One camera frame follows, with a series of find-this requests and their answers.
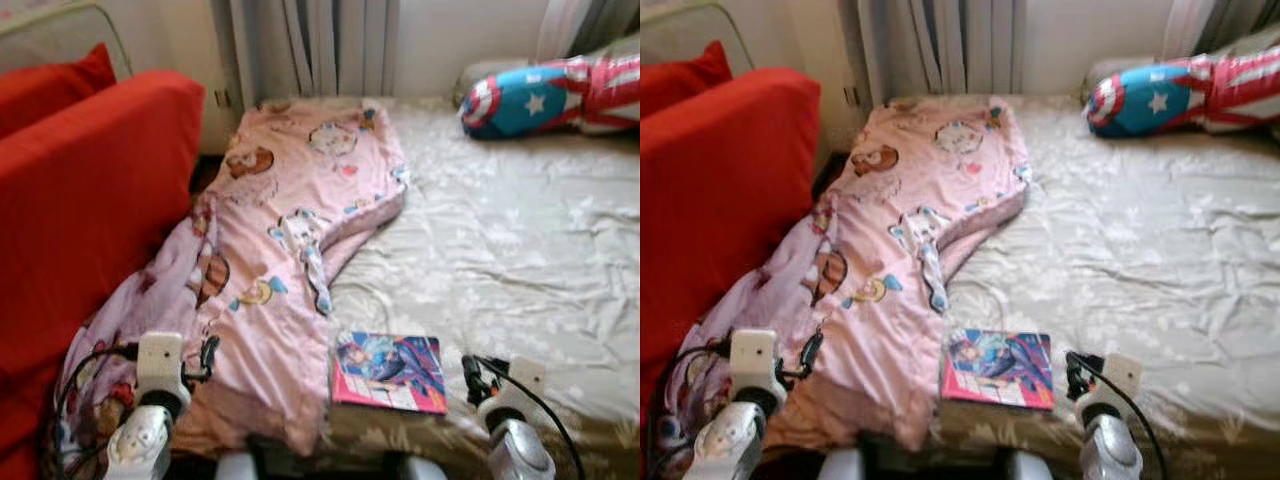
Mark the anime cover comic book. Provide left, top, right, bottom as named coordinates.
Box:
left=940, top=328, right=1056, bottom=411
left=330, top=332, right=449, bottom=416

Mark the grey left robot leg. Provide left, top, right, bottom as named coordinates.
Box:
left=215, top=450, right=261, bottom=480
left=820, top=448, right=866, bottom=480

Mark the pink cartoon print blanket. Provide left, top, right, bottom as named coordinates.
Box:
left=655, top=97, right=1031, bottom=456
left=45, top=97, right=411, bottom=459

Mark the bed with grey floral sheet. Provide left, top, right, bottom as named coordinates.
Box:
left=190, top=95, right=641, bottom=480
left=815, top=95, right=1280, bottom=480

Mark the large red covered cushion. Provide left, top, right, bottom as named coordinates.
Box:
left=640, top=68, right=823, bottom=411
left=0, top=68, right=207, bottom=480

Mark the Captain America body pillow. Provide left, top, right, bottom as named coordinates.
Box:
left=1087, top=50, right=1280, bottom=139
left=460, top=52, right=641, bottom=141

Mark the small red covered cushion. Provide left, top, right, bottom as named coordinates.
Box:
left=0, top=43, right=118, bottom=141
left=640, top=40, right=734, bottom=119

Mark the grey curtain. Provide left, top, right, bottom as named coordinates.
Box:
left=855, top=0, right=1026, bottom=101
left=1160, top=0, right=1280, bottom=59
left=228, top=0, right=401, bottom=101
left=535, top=0, right=641, bottom=61

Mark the white quilted upright mattress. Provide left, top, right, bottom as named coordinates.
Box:
left=0, top=0, right=133, bottom=81
left=640, top=0, right=756, bottom=76

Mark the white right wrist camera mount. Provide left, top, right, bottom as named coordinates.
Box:
left=1078, top=353, right=1144, bottom=426
left=478, top=358, right=549, bottom=431

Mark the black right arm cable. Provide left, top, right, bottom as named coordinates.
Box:
left=475, top=355, right=587, bottom=480
left=1070, top=350, right=1171, bottom=480

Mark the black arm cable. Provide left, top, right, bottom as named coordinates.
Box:
left=648, top=342, right=733, bottom=480
left=475, top=355, right=587, bottom=480
left=45, top=345, right=141, bottom=480
left=1070, top=350, right=1171, bottom=480

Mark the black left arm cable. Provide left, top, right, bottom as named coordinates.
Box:
left=45, top=345, right=141, bottom=480
left=648, top=342, right=733, bottom=480

